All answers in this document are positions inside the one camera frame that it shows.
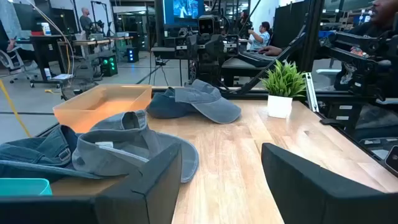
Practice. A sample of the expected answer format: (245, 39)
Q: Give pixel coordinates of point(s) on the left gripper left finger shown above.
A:
(140, 202)

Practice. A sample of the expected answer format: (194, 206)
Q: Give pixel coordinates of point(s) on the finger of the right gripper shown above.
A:
(218, 46)
(196, 48)

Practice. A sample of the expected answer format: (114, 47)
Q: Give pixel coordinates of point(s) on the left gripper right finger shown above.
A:
(311, 199)

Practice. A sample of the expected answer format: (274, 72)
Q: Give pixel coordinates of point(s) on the dark grey cloth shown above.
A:
(124, 149)

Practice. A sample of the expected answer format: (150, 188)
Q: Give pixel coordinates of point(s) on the blue denim baseball cap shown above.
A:
(163, 107)
(34, 149)

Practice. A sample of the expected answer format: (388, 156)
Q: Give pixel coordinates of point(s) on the grey baseball cap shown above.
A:
(214, 107)

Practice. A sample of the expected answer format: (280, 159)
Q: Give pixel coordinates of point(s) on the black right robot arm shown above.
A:
(206, 73)

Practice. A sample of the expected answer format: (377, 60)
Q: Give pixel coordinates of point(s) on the black keyboard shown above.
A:
(253, 58)

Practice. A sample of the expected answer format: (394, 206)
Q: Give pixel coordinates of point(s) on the large display screen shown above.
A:
(183, 11)

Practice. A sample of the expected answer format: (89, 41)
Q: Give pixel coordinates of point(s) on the computer tower with blue lights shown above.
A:
(133, 54)

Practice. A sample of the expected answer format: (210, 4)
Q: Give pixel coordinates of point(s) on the black partition panel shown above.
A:
(287, 25)

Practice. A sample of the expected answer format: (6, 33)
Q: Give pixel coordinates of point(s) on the computer tower with green lights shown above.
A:
(109, 63)

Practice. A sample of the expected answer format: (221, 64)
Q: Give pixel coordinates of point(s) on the green plant in white pot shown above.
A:
(283, 90)

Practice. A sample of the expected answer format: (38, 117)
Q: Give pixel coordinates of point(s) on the wooden desk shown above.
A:
(93, 41)

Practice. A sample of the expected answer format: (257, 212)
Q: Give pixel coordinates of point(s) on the silver aluminium bar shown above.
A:
(311, 91)

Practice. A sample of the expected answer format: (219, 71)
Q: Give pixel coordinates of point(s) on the orange plastic bin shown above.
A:
(93, 109)

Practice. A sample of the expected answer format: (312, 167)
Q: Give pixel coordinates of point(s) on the teal plastic bin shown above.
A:
(25, 186)

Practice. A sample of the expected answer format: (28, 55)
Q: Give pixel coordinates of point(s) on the black desk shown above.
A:
(46, 46)

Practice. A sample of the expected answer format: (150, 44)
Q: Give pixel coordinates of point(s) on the office chair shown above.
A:
(12, 65)

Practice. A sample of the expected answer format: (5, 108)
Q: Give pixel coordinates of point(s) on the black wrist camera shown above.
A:
(206, 25)

